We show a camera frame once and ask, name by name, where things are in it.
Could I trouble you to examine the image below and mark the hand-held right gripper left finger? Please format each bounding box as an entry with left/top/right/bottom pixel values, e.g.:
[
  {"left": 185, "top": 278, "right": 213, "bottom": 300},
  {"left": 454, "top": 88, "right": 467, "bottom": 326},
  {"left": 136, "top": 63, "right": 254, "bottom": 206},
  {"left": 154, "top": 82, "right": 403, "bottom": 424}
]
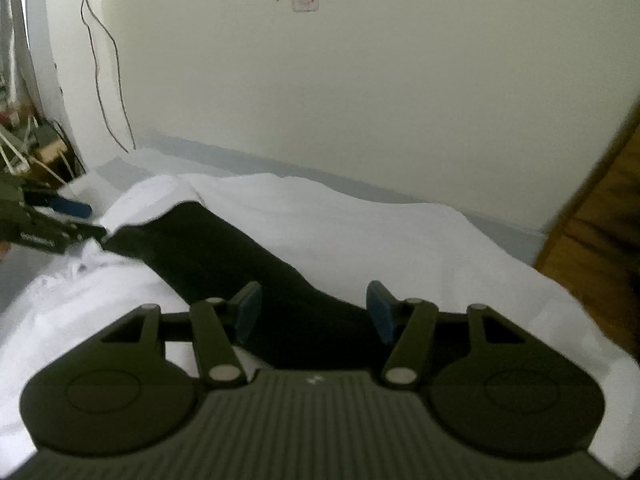
[{"left": 100, "top": 281, "right": 263, "bottom": 390}]

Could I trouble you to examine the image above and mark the white door frame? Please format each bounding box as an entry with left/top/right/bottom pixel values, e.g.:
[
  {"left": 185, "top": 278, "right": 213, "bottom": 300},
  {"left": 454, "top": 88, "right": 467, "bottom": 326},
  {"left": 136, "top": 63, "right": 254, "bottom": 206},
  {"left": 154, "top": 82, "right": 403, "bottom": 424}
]
[{"left": 9, "top": 0, "right": 88, "bottom": 181}]

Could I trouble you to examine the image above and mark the black garment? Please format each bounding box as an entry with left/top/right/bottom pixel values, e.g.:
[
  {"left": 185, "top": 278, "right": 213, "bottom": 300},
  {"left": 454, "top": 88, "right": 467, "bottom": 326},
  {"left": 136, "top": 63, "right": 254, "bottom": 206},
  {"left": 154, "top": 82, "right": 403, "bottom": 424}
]
[{"left": 100, "top": 200, "right": 451, "bottom": 373}]

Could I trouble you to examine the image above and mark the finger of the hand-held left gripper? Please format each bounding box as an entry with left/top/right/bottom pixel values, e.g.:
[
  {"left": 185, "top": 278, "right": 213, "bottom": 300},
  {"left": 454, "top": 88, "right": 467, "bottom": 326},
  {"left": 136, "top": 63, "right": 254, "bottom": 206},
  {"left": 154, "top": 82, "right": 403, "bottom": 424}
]
[
  {"left": 14, "top": 210, "right": 109, "bottom": 256},
  {"left": 22, "top": 188, "right": 92, "bottom": 219}
]

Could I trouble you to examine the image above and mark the white garment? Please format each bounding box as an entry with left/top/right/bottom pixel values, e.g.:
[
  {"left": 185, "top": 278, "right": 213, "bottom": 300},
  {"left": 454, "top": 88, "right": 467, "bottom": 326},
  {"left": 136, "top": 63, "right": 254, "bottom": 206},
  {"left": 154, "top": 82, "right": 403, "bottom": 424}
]
[{"left": 0, "top": 172, "right": 633, "bottom": 466}]

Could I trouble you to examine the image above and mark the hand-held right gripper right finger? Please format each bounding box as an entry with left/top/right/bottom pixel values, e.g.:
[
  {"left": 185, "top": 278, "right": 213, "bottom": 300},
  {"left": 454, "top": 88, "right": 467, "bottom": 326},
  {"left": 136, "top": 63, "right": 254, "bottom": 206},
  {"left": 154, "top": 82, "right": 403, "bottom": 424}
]
[{"left": 366, "top": 281, "right": 533, "bottom": 391}]

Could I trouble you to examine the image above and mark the yellow-brown basket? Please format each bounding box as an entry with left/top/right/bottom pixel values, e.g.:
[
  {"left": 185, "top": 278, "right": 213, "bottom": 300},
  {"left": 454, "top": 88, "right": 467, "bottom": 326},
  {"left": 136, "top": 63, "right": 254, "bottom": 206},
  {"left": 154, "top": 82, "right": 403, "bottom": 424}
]
[{"left": 534, "top": 107, "right": 640, "bottom": 361}]

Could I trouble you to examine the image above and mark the small tan box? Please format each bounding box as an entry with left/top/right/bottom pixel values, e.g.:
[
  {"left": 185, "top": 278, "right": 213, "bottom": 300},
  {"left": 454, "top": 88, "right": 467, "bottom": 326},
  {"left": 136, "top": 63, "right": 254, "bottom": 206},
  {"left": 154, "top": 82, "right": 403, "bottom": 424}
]
[{"left": 36, "top": 141, "right": 69, "bottom": 162}]

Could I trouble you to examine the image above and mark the black wall cable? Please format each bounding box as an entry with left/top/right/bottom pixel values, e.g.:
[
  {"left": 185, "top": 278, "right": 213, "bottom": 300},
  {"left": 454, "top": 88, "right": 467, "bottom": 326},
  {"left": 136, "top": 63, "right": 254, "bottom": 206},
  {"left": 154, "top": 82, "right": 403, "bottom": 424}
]
[{"left": 79, "top": 0, "right": 137, "bottom": 153}]

